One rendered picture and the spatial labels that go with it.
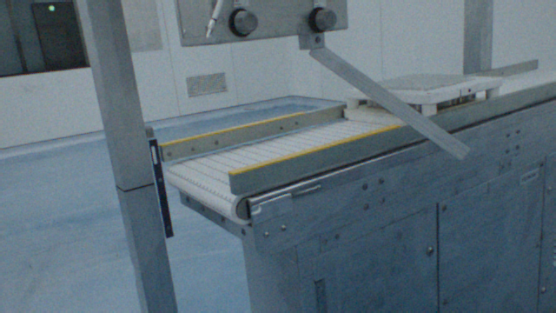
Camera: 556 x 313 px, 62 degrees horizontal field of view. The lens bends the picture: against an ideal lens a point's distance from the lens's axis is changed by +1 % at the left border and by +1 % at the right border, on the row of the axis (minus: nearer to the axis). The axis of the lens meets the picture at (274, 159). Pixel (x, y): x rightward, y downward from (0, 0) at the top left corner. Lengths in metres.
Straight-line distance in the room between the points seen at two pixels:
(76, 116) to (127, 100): 5.06
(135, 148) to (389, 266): 0.55
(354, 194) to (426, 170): 0.18
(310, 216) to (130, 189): 0.35
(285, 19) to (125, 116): 0.37
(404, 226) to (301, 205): 0.33
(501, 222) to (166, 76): 5.23
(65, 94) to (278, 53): 2.88
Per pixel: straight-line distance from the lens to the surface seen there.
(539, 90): 1.22
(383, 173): 0.83
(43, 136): 5.92
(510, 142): 1.15
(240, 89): 6.49
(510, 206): 1.32
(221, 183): 0.72
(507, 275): 1.40
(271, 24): 0.61
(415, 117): 0.75
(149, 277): 0.96
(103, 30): 0.86
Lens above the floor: 1.05
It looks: 16 degrees down
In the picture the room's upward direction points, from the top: 6 degrees counter-clockwise
